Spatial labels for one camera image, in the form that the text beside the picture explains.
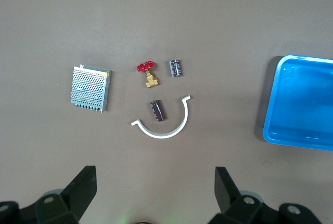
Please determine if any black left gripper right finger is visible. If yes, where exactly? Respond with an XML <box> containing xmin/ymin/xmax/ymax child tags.
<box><xmin>209</xmin><ymin>166</ymin><xmax>321</xmax><ymax>224</ymax></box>

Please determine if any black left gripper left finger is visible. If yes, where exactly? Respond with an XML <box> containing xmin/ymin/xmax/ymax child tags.
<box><xmin>0</xmin><ymin>165</ymin><xmax>97</xmax><ymax>224</ymax></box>

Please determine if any long dark brown capacitor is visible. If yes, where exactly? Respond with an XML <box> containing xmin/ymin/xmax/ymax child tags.
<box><xmin>149</xmin><ymin>99</ymin><xmax>167</xmax><ymax>123</ymax></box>

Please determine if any small black connector block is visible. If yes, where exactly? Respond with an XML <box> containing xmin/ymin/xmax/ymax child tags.
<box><xmin>169</xmin><ymin>59</ymin><xmax>184</xmax><ymax>77</ymax></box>

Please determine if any perforated metal power supply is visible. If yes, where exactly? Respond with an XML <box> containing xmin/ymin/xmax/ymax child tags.
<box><xmin>70</xmin><ymin>64</ymin><xmax>112</xmax><ymax>114</ymax></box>

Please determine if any blue plastic tray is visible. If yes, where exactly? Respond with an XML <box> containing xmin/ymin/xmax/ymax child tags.
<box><xmin>262</xmin><ymin>54</ymin><xmax>333</xmax><ymax>152</ymax></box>

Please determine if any brown table mat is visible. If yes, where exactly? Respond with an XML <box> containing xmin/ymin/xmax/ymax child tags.
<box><xmin>0</xmin><ymin>0</ymin><xmax>333</xmax><ymax>224</ymax></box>

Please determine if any white curved plastic bracket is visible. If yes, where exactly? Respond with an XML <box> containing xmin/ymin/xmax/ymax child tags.
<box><xmin>131</xmin><ymin>94</ymin><xmax>191</xmax><ymax>139</ymax></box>

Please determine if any brass valve red handle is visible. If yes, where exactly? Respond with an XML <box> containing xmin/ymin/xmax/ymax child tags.
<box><xmin>136</xmin><ymin>59</ymin><xmax>159</xmax><ymax>88</ymax></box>

